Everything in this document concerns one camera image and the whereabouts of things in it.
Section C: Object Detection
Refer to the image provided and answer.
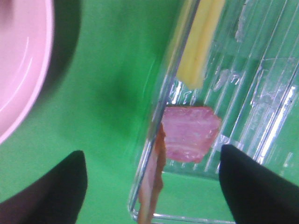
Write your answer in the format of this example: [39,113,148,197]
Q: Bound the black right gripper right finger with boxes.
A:
[219,145,299,224]

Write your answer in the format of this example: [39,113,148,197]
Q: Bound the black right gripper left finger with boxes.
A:
[0,150,88,224]

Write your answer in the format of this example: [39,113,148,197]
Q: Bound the bacon strip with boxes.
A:
[137,106,222,224]

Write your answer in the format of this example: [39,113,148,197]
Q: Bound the clear plastic ingredients tray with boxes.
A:
[128,0,299,224]

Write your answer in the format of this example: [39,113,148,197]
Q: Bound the green tablecloth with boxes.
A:
[0,0,299,224]

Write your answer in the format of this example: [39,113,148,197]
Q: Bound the pink round plate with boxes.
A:
[0,0,55,142]

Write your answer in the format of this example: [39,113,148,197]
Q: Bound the yellow cheese slice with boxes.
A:
[176,0,225,90]

